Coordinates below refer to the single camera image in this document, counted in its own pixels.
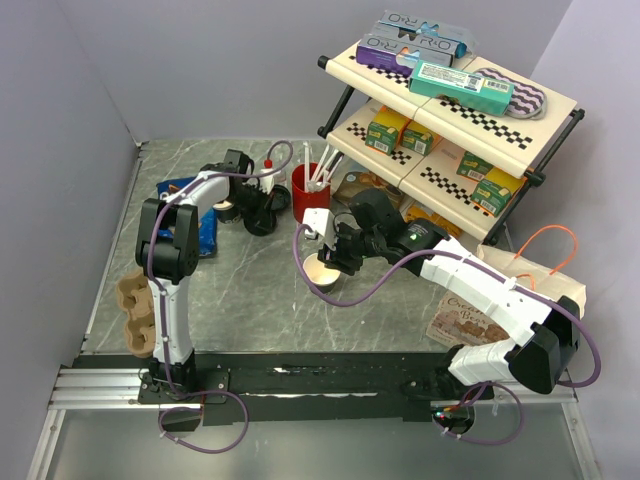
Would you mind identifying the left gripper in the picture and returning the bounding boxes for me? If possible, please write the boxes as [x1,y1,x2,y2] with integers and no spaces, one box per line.
[227,184,276,231]

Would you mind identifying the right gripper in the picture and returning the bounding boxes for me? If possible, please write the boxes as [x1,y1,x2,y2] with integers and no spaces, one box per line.
[318,219,384,277]

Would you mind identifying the black coffee cup lid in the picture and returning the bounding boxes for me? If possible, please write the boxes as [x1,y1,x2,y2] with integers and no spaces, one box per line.
[270,184,291,213]
[243,210,277,237]

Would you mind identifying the black paper coffee cup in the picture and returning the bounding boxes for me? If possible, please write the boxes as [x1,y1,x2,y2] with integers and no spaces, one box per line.
[303,254,341,294]

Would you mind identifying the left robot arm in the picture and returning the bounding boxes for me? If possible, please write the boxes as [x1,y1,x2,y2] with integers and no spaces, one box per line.
[135,149,291,402]

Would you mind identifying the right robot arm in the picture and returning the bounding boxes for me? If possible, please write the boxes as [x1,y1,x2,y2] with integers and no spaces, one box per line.
[302,188,580,399]

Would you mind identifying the brown paper takeout bag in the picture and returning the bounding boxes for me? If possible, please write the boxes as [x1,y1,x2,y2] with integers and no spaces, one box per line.
[421,225,586,347]

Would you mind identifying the blue Doritos chip bag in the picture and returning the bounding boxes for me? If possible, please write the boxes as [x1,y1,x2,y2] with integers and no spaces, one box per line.
[156,177,217,259]

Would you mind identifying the brown snack bag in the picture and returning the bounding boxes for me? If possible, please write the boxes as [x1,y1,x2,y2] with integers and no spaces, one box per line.
[333,171,405,209]

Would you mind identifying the red straw holder cup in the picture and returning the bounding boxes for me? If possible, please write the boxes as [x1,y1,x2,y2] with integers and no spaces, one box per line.
[291,164,331,223]

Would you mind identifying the orange snack packet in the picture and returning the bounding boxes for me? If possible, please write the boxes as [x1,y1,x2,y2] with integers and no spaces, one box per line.
[404,203,463,239]

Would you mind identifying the white wrapped straws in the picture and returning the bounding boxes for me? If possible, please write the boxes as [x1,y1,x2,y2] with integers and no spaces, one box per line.
[303,142,344,193]

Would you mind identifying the green yellow box far left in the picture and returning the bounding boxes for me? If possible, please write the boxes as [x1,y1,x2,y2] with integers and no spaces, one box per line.
[365,106,410,156]

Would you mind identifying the green yellow box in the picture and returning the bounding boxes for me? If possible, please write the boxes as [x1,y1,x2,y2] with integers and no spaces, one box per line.
[401,120,442,156]
[365,106,410,156]
[456,151,493,182]
[471,167,526,217]

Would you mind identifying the cardboard cup carrier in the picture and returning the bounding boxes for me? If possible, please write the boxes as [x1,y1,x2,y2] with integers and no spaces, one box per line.
[115,268,155,358]

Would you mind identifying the cream two-tier shelf rack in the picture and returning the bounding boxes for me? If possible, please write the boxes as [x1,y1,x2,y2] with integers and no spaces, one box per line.
[317,46,585,244]

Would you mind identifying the green yellow box right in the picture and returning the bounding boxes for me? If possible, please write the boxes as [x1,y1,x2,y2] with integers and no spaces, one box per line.
[471,167,526,217]

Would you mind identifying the purple toothpaste box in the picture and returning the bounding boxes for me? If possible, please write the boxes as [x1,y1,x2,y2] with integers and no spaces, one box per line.
[356,34,455,76]

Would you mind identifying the teal toothpaste box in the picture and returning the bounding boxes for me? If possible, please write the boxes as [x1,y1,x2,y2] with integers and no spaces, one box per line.
[409,61,514,116]

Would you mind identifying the blue grey toothpaste box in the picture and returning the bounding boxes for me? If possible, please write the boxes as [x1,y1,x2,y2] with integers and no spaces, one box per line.
[378,10,478,53]

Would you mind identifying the purple wavy sleep mask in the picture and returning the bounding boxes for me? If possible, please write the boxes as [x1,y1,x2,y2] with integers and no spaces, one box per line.
[476,67,548,120]

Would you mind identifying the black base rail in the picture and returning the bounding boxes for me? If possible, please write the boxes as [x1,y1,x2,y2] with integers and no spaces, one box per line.
[49,352,466,433]

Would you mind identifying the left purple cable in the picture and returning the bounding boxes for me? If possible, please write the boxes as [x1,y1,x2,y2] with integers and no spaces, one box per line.
[146,139,250,455]

